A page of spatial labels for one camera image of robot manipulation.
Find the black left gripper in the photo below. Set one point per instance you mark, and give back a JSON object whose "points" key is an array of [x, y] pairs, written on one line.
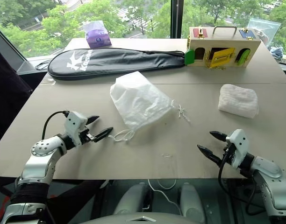
{"points": [[85, 136]]}

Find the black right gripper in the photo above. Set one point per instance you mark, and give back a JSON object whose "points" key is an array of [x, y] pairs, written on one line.
{"points": [[229, 154]]}

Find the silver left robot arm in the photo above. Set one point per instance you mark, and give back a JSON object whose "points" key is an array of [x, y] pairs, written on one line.
{"points": [[37, 161]]}

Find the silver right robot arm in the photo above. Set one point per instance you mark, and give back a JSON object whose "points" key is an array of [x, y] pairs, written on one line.
{"points": [[271, 179]]}

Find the white folded towel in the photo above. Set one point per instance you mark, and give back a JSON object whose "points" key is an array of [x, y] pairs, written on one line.
{"points": [[238, 100]]}

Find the black racket case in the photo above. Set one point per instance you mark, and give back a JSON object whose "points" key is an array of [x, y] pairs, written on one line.
{"points": [[119, 60]]}

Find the clear plastic zip bag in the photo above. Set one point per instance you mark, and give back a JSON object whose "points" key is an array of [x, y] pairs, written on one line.
{"points": [[266, 28]]}

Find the grey rounded robot leg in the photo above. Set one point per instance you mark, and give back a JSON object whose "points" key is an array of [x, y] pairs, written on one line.
{"points": [[133, 198], [190, 200]]}

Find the purple tissue pack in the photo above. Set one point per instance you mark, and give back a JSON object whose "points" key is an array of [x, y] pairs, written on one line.
{"points": [[97, 37]]}

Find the dark chair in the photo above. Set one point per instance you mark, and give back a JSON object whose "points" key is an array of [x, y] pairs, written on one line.
{"points": [[9, 98]]}

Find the grey robot torso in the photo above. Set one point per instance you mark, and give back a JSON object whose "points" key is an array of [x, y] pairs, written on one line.
{"points": [[143, 219]]}

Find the wooden lock latch box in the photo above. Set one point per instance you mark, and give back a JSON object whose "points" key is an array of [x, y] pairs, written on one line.
{"points": [[224, 42]]}

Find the blue cloth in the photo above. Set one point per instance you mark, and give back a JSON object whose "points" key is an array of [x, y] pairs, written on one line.
{"points": [[277, 52]]}

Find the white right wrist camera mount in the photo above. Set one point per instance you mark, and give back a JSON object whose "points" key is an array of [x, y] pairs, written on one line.
{"points": [[238, 147]]}

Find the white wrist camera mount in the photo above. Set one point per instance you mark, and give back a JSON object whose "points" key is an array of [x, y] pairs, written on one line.
{"points": [[74, 124], [238, 147]]}

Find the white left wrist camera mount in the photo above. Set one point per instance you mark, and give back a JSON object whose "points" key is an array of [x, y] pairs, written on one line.
{"points": [[74, 124]]}

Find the black window frame post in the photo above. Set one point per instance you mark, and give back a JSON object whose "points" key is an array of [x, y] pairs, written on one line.
{"points": [[176, 18]]}

